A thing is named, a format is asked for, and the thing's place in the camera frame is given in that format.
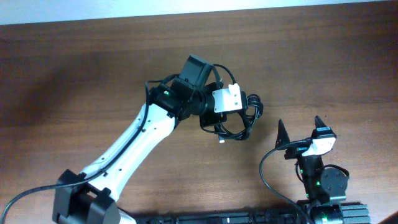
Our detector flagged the black cable bundle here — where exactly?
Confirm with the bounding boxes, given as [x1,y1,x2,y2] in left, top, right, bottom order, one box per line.
[203,93,264,144]

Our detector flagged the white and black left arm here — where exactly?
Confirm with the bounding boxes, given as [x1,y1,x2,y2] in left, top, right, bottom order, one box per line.
[52,55,248,224]

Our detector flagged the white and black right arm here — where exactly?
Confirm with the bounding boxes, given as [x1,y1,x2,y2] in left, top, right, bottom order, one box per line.
[275,116,349,223]

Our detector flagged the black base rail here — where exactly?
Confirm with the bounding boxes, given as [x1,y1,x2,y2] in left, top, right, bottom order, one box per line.
[132,202,371,224]

